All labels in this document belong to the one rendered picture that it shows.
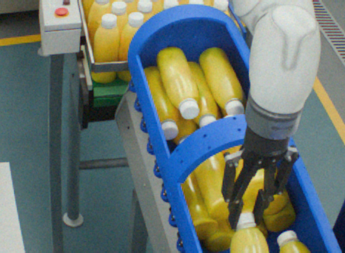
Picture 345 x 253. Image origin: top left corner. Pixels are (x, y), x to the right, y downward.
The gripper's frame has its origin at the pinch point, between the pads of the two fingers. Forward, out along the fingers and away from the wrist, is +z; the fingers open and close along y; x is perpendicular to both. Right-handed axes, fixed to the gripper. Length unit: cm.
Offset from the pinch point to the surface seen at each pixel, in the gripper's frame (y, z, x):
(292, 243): 10.1, 8.3, -3.3
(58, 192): -22, 83, 84
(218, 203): -1.5, 7.8, 9.2
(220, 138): -0.3, -1.0, 17.4
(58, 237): -23, 107, 84
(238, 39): 14, 0, 50
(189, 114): 0.4, 10.7, 37.6
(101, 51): -13, 20, 75
